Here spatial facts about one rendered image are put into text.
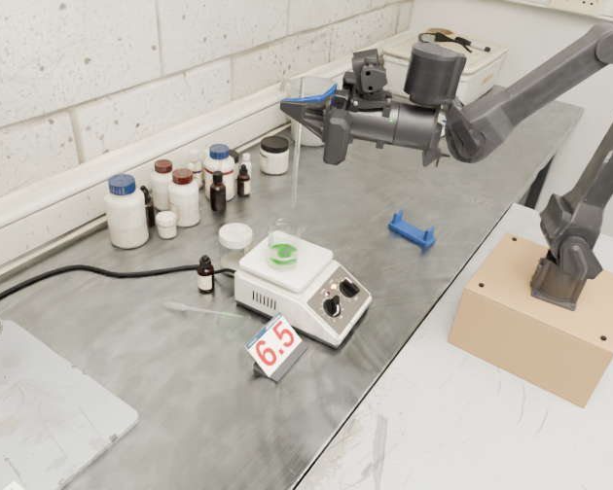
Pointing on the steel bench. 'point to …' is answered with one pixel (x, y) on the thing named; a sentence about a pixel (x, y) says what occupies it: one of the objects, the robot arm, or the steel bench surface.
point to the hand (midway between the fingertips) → (306, 108)
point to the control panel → (340, 300)
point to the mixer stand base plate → (41, 415)
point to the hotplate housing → (291, 303)
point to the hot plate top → (309, 265)
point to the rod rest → (412, 230)
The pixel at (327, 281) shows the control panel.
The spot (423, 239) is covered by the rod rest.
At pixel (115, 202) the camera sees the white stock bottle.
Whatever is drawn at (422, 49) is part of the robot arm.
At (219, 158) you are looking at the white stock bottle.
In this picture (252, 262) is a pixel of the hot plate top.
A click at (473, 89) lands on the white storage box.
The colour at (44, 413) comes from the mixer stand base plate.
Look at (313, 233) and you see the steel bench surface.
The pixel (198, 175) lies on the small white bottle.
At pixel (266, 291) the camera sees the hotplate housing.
